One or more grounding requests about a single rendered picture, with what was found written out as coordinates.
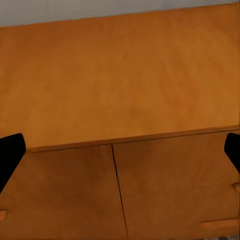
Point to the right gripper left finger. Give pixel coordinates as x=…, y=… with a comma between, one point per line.
x=12, y=149

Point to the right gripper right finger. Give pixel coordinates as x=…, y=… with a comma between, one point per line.
x=232, y=149

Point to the cabinet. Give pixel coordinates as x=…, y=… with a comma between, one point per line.
x=124, y=119

